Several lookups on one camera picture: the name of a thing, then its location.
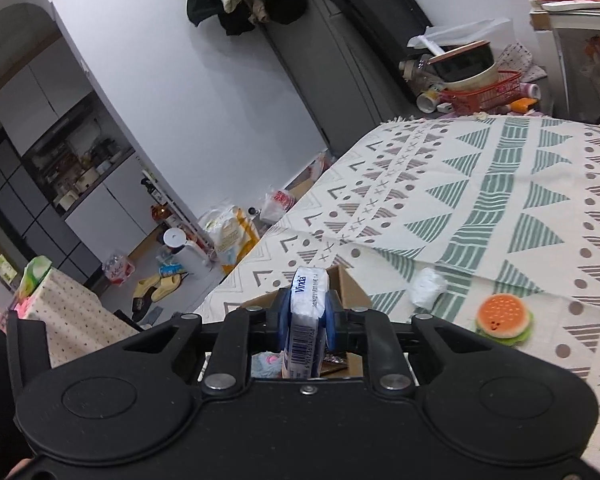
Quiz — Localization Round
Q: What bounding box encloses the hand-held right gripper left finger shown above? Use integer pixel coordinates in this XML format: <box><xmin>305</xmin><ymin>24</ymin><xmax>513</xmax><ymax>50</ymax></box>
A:
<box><xmin>125</xmin><ymin>289</ymin><xmax>292</xmax><ymax>397</ymax></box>

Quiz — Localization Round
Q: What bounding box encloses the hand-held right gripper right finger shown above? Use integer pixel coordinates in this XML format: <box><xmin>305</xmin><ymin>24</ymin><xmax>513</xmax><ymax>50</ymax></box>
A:
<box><xmin>325</xmin><ymin>291</ymin><xmax>487</xmax><ymax>397</ymax></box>

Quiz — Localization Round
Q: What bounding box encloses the blue white tissue packet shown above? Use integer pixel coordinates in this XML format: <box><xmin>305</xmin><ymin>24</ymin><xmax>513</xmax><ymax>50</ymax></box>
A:
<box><xmin>280</xmin><ymin>267</ymin><xmax>329</xmax><ymax>380</ymax></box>

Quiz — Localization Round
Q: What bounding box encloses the brown cardboard box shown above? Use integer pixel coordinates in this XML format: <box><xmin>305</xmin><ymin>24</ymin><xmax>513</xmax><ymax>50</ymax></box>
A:
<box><xmin>240</xmin><ymin>265</ymin><xmax>373</xmax><ymax>378</ymax></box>

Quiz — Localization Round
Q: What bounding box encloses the grey patterned sock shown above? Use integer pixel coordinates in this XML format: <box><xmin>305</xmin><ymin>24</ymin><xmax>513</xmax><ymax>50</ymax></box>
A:
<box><xmin>252</xmin><ymin>351</ymin><xmax>283</xmax><ymax>378</ymax></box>

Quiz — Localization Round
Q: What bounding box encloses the cream dotted cloth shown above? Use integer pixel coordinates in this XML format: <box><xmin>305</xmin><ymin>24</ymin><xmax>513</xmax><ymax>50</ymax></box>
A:
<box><xmin>17</xmin><ymin>266</ymin><xmax>141</xmax><ymax>368</ymax></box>

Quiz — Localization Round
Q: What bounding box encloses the green tissue box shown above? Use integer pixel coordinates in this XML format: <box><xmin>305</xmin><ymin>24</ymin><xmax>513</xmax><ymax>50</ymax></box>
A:
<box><xmin>17</xmin><ymin>255</ymin><xmax>56</xmax><ymax>306</ymax></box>

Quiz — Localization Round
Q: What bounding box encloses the yellow white sack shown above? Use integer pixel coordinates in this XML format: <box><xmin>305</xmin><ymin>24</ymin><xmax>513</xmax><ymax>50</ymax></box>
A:
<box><xmin>200</xmin><ymin>206</ymin><xmax>261</xmax><ymax>273</ymax></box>

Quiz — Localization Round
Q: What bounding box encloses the crumpled white sock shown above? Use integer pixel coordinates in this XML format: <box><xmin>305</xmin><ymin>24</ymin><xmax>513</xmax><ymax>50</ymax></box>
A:
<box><xmin>410</xmin><ymin>267</ymin><xmax>448</xmax><ymax>307</ymax></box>

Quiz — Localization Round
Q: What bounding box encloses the yellow slipper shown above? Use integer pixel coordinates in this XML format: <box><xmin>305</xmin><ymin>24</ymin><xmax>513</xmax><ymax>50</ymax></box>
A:
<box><xmin>131</xmin><ymin>280</ymin><xmax>161</xmax><ymax>318</ymax></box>
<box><xmin>150</xmin><ymin>272</ymin><xmax>188</xmax><ymax>303</ymax></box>

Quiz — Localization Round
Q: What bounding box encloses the white red plastic bag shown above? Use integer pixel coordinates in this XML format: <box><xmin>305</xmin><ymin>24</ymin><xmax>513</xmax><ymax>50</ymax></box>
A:
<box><xmin>260</xmin><ymin>189</ymin><xmax>296</xmax><ymax>223</ymax></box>

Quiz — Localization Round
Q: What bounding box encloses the pack of water bottles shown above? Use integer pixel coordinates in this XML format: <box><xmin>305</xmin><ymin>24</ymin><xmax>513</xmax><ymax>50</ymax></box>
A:
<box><xmin>101</xmin><ymin>252</ymin><xmax>136</xmax><ymax>286</ymax></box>

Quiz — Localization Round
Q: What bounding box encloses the white storage rack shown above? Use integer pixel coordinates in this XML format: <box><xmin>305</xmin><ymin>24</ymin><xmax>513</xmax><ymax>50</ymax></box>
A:
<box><xmin>140</xmin><ymin>170</ymin><xmax>216</xmax><ymax>261</ymax></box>

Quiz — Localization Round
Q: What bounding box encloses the burger plush toy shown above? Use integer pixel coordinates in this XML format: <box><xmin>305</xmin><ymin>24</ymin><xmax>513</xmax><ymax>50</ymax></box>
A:
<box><xmin>475</xmin><ymin>293</ymin><xmax>535</xmax><ymax>347</ymax></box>

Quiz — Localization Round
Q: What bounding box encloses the white kitchen cabinet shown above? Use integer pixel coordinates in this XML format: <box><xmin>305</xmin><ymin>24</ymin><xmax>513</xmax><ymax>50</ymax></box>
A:
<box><xmin>62</xmin><ymin>152</ymin><xmax>161</xmax><ymax>261</ymax></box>

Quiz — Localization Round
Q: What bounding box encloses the green grey patterned blanket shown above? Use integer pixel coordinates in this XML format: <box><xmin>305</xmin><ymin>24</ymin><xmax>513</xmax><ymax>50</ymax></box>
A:
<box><xmin>200</xmin><ymin>116</ymin><xmax>600</xmax><ymax>461</ymax></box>

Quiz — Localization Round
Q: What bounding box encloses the grey door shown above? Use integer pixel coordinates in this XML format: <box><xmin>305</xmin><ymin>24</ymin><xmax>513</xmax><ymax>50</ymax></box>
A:
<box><xmin>252</xmin><ymin>0</ymin><xmax>416</xmax><ymax>158</ymax></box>

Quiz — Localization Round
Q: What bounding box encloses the red plastic basket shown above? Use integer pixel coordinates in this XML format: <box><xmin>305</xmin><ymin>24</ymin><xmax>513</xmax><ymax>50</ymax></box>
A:
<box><xmin>437</xmin><ymin>70</ymin><xmax>526</xmax><ymax>116</ymax></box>

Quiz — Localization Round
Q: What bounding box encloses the black cream bowl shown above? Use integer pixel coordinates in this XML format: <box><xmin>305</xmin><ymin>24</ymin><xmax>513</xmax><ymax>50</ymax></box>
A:
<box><xmin>427</xmin><ymin>40</ymin><xmax>498</xmax><ymax>92</ymax></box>

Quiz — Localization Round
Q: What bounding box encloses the black leaning monitor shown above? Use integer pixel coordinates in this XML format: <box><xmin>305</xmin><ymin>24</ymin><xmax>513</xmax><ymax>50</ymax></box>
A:
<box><xmin>325</xmin><ymin>0</ymin><xmax>438</xmax><ymax>121</ymax></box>

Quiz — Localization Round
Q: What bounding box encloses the clear plastic bag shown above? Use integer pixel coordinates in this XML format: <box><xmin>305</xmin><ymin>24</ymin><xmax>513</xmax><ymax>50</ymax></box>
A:
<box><xmin>406</xmin><ymin>17</ymin><xmax>513</xmax><ymax>61</ymax></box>

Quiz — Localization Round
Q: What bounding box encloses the white dotted fabric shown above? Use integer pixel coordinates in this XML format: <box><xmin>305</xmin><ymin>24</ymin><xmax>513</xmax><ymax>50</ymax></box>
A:
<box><xmin>495</xmin><ymin>42</ymin><xmax>548</xmax><ymax>83</ymax></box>

